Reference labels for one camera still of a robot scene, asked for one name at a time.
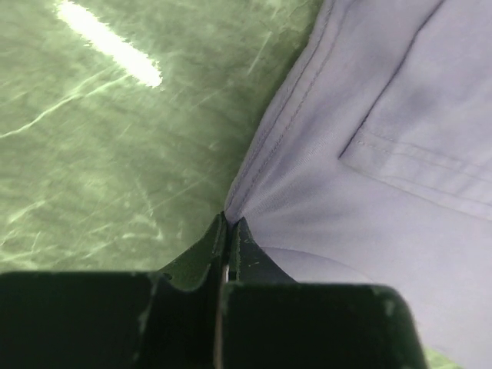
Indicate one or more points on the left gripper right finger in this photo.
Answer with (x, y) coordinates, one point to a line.
(268, 320)

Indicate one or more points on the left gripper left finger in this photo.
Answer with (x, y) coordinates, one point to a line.
(123, 319)

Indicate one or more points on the lilac purple t-shirt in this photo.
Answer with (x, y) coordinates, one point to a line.
(372, 163)

